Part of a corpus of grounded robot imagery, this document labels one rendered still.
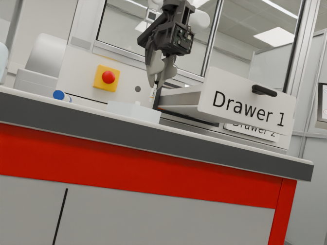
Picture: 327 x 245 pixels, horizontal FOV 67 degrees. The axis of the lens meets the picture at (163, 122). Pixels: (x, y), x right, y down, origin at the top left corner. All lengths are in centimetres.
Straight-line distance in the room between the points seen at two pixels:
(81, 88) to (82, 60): 9
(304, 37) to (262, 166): 108
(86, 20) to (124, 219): 71
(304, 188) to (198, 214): 230
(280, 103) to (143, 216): 54
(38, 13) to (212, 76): 383
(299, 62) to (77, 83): 98
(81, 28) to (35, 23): 338
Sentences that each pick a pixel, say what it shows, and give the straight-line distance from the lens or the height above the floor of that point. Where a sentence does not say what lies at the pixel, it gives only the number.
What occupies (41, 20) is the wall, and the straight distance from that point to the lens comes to 425.
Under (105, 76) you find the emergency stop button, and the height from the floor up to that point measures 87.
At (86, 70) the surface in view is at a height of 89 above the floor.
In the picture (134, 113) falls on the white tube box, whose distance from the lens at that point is 56.
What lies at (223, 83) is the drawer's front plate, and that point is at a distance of 61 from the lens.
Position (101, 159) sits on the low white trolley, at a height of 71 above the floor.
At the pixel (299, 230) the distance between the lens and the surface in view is 262.
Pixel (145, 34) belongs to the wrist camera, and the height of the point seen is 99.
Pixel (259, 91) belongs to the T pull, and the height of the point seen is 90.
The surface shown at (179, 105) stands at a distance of 73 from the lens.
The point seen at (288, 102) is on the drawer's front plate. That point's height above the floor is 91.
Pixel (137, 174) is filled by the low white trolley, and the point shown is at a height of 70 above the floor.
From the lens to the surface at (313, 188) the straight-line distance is 253.
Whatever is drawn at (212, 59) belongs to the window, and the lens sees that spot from 103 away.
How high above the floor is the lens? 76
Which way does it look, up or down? 2 degrees up
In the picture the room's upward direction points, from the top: 13 degrees clockwise
